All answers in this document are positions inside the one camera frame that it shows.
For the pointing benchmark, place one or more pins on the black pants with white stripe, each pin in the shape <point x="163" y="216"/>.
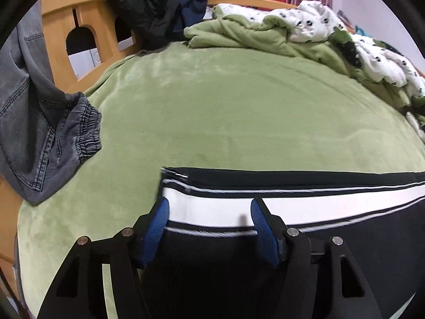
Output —
<point x="215" y="272"/>

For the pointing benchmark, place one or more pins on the green white printed quilt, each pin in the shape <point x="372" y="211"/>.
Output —
<point x="249" y="30"/>

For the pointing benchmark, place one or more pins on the green bed sheet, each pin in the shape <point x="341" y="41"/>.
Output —
<point x="215" y="106"/>

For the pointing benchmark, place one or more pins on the grey denim pants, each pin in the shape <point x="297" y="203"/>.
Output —
<point x="26" y="123"/>

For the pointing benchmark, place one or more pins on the wooden bed frame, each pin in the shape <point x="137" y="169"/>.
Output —
<point x="59" y="23"/>

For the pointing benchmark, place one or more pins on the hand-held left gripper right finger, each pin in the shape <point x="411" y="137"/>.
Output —
<point x="262" y="226"/>

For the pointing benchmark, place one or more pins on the navy blue garment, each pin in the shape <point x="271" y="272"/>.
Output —
<point x="192" y="6"/>

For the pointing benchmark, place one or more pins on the black jacket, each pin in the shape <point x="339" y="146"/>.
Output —
<point x="132" y="3"/>

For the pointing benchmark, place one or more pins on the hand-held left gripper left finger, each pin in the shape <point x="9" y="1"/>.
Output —
<point x="161" y="220"/>

